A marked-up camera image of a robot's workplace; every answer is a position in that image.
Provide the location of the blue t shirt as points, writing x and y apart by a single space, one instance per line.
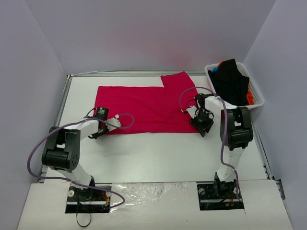
215 70

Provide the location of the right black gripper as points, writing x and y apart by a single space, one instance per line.
202 124

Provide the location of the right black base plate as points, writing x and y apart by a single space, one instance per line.
209 200

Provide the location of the orange t shirt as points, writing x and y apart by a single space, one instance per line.
250 98

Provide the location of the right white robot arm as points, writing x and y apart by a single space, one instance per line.
235 133

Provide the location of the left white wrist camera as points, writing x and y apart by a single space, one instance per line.
113 123

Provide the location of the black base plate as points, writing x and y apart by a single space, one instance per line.
87 201
209 200

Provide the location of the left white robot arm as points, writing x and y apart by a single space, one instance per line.
62 149

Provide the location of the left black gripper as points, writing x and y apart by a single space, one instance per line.
96 134

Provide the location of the black t shirt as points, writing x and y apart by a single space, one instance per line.
229 83

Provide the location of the white plastic basket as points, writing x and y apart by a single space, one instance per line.
258 98

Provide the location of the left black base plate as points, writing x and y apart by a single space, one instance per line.
87 201

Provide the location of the red t shirt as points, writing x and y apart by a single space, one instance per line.
150 109

